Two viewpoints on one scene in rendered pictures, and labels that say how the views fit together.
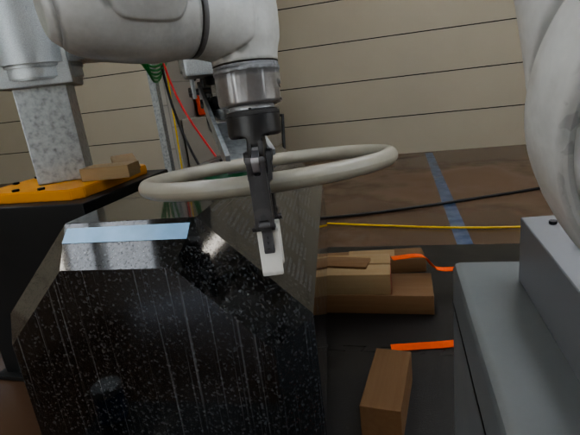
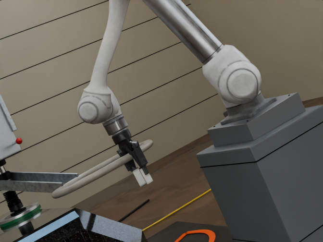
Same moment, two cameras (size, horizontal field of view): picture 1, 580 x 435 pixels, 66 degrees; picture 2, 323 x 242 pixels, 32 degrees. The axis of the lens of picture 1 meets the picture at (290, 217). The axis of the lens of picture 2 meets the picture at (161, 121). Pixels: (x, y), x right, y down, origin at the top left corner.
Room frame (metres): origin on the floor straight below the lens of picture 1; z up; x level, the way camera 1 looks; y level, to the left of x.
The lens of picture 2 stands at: (-1.14, 1.39, 1.17)
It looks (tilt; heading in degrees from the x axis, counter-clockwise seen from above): 4 degrees down; 318
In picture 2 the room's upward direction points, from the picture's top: 24 degrees counter-clockwise
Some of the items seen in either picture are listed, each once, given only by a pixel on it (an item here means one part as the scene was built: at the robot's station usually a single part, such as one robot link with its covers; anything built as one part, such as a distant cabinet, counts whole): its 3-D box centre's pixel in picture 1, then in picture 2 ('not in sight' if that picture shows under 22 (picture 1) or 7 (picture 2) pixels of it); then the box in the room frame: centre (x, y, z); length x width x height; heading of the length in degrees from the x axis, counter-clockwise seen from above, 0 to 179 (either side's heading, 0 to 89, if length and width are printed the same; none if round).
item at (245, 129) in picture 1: (256, 141); (124, 142); (0.63, 0.03, 0.98); 0.08 x 0.07 x 0.09; 178
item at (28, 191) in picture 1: (69, 181); not in sight; (1.89, 0.91, 0.76); 0.49 x 0.49 x 0.05; 74
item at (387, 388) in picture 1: (387, 392); not in sight; (1.20, -0.25, 0.07); 0.30 x 0.12 x 0.12; 158
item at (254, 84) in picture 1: (249, 88); (116, 126); (0.64, 0.04, 1.05); 0.09 x 0.09 x 0.06
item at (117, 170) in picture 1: (110, 171); not in sight; (1.77, 0.68, 0.81); 0.20 x 0.10 x 0.05; 82
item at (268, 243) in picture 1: (267, 236); (145, 168); (0.58, 0.03, 0.85); 0.03 x 0.01 x 0.05; 178
